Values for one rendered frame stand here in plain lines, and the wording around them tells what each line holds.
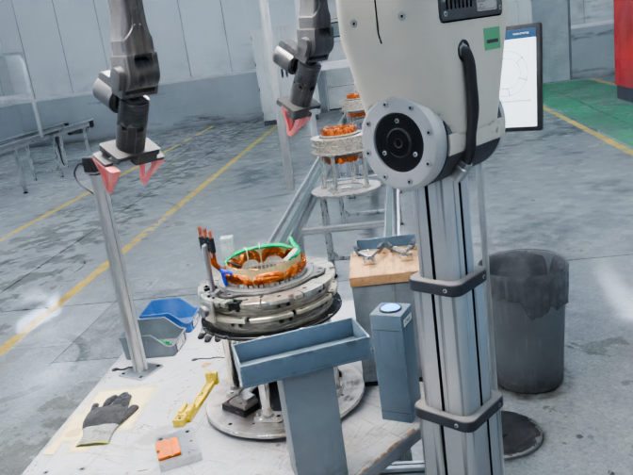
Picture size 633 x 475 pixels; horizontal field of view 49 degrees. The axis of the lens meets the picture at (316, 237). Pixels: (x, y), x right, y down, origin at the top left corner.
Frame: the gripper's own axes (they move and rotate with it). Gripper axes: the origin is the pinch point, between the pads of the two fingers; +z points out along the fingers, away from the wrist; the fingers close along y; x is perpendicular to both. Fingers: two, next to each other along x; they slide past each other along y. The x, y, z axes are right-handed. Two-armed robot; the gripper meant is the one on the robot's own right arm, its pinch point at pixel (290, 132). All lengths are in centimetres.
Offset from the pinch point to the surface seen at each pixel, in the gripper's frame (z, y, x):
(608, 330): 119, -202, 73
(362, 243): 24.6, -13.8, 23.8
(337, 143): 89, -147, -83
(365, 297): 18.1, 9.2, 42.3
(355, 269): 16.2, 6.0, 35.3
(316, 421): 19, 45, 60
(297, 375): 10, 47, 54
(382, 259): 15.1, -2.1, 37.1
